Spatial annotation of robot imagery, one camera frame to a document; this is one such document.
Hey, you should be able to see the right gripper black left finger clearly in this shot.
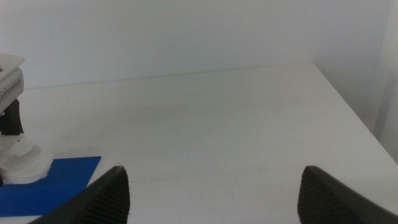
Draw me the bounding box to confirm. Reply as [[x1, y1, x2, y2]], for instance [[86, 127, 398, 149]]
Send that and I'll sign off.
[[28, 165, 131, 224]]

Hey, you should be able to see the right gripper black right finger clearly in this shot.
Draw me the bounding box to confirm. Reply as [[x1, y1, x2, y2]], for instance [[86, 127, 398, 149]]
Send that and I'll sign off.
[[297, 165, 398, 224]]

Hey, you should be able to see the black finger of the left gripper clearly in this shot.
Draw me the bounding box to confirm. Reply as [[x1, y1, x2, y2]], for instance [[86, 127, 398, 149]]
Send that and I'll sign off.
[[0, 98, 25, 136]]

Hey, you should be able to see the white shoe with striped straps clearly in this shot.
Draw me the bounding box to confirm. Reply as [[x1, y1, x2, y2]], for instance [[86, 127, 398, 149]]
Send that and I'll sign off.
[[0, 133, 54, 185]]

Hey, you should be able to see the blue rectangular mat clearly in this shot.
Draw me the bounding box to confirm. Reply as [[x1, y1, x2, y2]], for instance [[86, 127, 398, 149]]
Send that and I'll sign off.
[[0, 156, 103, 218]]

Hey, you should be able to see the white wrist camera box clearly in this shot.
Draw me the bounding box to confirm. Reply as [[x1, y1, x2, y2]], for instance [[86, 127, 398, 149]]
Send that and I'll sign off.
[[0, 54, 26, 113]]

